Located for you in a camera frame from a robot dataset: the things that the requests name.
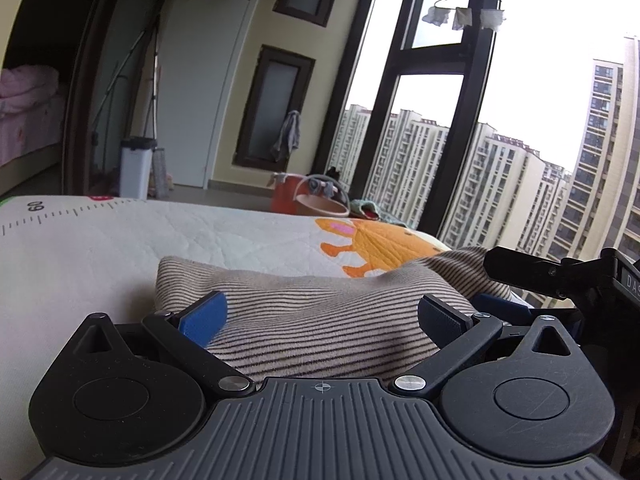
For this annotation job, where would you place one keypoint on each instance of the beige striped garment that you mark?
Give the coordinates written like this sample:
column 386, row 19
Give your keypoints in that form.
column 310, row 300

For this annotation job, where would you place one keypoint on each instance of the white printed play mat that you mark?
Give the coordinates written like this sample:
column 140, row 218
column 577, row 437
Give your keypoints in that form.
column 100, row 260

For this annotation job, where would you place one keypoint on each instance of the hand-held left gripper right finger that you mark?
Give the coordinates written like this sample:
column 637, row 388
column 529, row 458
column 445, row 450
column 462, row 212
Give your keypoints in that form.
column 440, row 317

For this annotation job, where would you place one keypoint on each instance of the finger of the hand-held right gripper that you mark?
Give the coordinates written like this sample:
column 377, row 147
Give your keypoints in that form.
column 510, row 307
column 530, row 270

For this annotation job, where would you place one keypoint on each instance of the green cloth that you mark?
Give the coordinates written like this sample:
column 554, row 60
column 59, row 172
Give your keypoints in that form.
column 372, row 210

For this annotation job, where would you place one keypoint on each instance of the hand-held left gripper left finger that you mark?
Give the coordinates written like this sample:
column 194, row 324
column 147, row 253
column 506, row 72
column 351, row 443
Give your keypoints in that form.
column 205, row 317

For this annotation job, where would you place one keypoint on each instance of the apartment buildings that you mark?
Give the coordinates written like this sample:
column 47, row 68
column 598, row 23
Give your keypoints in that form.
column 500, row 185

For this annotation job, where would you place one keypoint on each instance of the pink bedding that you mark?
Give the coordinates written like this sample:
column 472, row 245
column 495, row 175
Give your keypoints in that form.
column 25, row 110

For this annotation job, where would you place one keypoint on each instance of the tripod stand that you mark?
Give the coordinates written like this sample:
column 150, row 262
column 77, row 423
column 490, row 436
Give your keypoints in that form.
column 150, row 85

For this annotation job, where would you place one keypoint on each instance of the large black window frame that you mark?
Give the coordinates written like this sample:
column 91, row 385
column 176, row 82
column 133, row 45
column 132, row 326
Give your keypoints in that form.
column 440, row 135

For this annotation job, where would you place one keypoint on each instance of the grey hanging rag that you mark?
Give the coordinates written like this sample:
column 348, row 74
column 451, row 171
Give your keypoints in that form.
column 286, row 137

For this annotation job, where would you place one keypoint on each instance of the white door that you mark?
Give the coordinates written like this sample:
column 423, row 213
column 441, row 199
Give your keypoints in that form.
column 200, row 90

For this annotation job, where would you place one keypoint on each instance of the tall dark framed window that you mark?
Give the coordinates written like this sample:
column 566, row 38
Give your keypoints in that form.
column 275, row 105

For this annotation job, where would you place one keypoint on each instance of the orange bucket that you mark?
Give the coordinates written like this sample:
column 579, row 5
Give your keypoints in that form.
column 285, row 195

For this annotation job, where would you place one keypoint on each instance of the mop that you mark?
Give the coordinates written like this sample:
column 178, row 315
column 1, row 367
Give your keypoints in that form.
column 160, row 175

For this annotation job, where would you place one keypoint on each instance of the white sock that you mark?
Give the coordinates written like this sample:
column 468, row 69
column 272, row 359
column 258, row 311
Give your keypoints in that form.
column 492, row 19
column 462, row 19
column 435, row 16

